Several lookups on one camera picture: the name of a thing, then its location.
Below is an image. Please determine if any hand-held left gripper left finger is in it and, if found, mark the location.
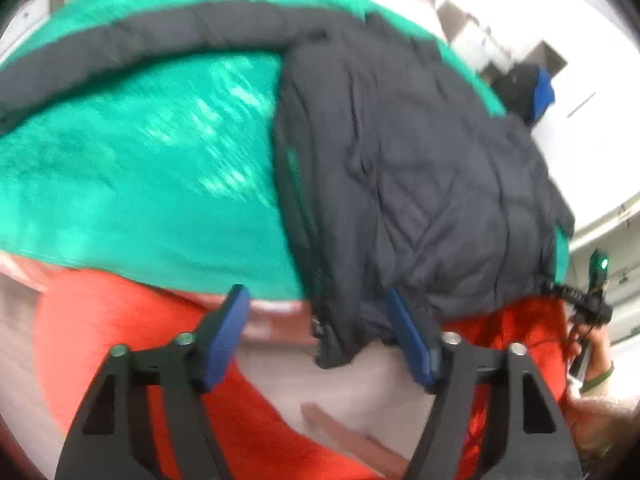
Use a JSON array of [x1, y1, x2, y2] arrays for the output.
[[54, 284, 251, 480]]

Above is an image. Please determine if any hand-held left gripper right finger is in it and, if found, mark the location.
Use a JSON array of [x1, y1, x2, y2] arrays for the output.
[[384, 287, 583, 480]]

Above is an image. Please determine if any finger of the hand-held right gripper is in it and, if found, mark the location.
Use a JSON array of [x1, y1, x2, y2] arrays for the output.
[[545, 282, 587, 307]]

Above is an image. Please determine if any black puffer jacket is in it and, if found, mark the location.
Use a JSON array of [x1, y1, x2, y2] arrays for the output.
[[0, 0, 576, 371]]

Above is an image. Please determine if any person's right forearm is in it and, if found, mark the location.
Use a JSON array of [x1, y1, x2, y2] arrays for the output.
[[565, 377, 640, 461]]

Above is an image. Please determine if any person's right hand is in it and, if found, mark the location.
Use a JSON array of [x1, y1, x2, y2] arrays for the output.
[[570, 325, 615, 393]]

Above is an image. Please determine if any person's red clothing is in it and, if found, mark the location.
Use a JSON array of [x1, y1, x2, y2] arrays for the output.
[[32, 267, 573, 480]]

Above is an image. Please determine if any green plush blanket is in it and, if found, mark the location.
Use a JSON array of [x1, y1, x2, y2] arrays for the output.
[[0, 0, 571, 306]]

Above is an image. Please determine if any black and blue object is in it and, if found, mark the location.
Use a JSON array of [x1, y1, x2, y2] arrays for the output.
[[492, 62, 557, 126]]

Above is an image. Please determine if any white furniture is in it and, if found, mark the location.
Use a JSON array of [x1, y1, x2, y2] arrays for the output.
[[435, 0, 640, 231]]

